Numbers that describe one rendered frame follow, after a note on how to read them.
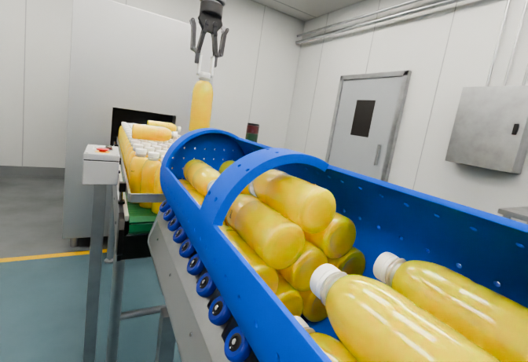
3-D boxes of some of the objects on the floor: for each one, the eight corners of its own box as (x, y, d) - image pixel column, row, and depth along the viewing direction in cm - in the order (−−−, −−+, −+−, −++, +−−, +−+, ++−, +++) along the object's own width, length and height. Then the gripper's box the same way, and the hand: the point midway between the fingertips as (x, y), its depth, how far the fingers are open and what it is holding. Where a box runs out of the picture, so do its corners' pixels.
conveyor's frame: (98, 456, 103) (115, 221, 89) (104, 249, 243) (111, 145, 230) (222, 407, 126) (251, 216, 113) (163, 244, 267) (172, 150, 254)
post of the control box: (78, 425, 111) (93, 178, 97) (79, 415, 115) (94, 176, 100) (90, 421, 113) (107, 179, 99) (91, 411, 117) (107, 176, 102)
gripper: (189, -10, 87) (182, 70, 91) (239, 8, 95) (230, 80, 99) (184, -2, 94) (177, 71, 97) (231, 14, 102) (223, 81, 105)
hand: (205, 66), depth 98 cm, fingers closed on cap, 4 cm apart
